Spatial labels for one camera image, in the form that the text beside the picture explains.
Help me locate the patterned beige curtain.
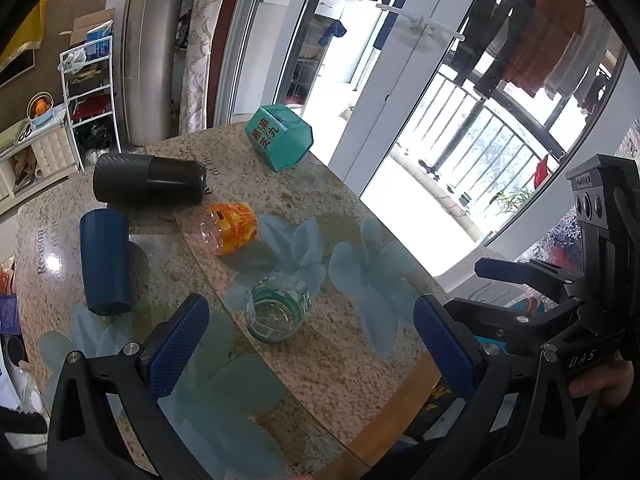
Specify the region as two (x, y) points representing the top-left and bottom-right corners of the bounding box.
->
(179, 0), (252, 134)

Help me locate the person's right hand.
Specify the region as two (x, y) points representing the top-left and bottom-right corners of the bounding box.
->
(569, 358), (637, 402)

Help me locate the hanging black garment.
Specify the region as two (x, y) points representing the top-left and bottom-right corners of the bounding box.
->
(464, 0), (545, 100)

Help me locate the hanging grey shirt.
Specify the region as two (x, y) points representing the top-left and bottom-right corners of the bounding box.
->
(544, 5), (617, 100)

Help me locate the black balcony railing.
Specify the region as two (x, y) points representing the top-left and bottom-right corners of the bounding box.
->
(389, 69), (577, 233)

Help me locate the white shoe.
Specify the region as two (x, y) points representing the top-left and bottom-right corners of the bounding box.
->
(0, 334), (52, 453)

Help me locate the hanging rust brown shirt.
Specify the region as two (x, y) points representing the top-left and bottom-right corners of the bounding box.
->
(502, 0), (587, 97)

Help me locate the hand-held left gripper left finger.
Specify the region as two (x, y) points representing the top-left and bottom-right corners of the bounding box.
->
(47, 292), (211, 480)

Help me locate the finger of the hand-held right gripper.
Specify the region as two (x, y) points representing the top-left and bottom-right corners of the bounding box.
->
(474, 257), (585, 297)
(442, 298), (582, 356)

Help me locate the purple box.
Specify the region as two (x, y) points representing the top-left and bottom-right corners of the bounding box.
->
(0, 295), (22, 335)

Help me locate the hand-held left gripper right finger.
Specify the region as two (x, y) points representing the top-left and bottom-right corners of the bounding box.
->
(413, 295), (598, 480)

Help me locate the red hanging item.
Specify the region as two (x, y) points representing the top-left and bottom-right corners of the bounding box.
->
(532, 154), (550, 190)

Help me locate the hanging blue garment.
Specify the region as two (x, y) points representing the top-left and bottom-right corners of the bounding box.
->
(317, 19), (348, 47)

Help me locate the teal hexagonal box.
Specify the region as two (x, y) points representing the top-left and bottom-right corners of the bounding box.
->
(243, 104), (315, 171)

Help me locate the yellow cloth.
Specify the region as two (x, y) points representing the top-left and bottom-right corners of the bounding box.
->
(0, 0), (49, 73)

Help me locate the white door handle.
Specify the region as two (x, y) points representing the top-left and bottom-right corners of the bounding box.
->
(375, 2), (467, 42)

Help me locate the open cardboard box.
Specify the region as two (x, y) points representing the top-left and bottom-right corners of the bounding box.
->
(59, 7), (117, 50)

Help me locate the orange plastic bottle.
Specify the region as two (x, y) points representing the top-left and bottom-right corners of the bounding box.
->
(199, 201), (259, 257)

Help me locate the green potted plant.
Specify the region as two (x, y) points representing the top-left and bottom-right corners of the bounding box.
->
(494, 186), (537, 217)

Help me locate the dark blue cup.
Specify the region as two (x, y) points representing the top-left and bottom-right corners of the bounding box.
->
(78, 208), (135, 317)

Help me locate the black ribbed cup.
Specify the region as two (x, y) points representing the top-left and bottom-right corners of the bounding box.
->
(92, 153), (208, 207)

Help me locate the white quilted cabinet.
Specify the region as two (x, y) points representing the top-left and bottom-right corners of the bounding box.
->
(0, 104), (85, 202)

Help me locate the light blue fruit bowl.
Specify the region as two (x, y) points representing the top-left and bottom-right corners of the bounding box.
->
(27, 92), (57, 130)

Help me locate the white metal shelf rack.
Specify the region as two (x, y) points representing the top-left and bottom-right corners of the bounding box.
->
(58, 47), (124, 174)

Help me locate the green plastic bottle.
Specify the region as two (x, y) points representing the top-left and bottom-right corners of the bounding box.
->
(244, 270), (314, 345)

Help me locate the white plastic bag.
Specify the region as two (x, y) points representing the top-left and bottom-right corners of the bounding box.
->
(62, 49), (89, 74)

